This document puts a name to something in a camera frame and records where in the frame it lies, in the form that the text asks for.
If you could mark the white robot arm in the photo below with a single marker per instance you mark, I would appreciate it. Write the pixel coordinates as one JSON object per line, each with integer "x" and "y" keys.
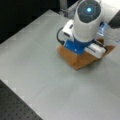
{"x": 94, "y": 12}

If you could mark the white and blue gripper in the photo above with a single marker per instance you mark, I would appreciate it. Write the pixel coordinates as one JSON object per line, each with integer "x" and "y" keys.
{"x": 80, "y": 38}

